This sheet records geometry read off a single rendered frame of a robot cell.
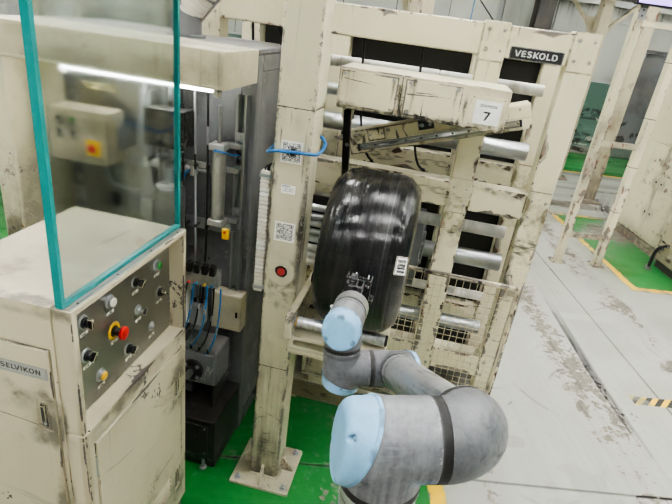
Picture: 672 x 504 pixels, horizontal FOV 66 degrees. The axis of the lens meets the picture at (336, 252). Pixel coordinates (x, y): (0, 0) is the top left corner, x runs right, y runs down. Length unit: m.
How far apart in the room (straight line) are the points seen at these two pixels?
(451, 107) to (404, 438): 1.41
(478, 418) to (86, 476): 1.15
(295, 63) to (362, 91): 0.33
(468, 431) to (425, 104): 1.39
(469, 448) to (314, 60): 1.28
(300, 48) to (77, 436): 1.26
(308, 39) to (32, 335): 1.11
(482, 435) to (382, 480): 0.14
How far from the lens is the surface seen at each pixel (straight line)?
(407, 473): 0.71
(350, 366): 1.25
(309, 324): 1.90
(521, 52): 2.23
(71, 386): 1.43
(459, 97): 1.91
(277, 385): 2.20
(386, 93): 1.92
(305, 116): 1.72
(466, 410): 0.74
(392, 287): 1.63
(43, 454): 1.65
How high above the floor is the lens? 1.94
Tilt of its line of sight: 24 degrees down
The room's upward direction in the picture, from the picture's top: 8 degrees clockwise
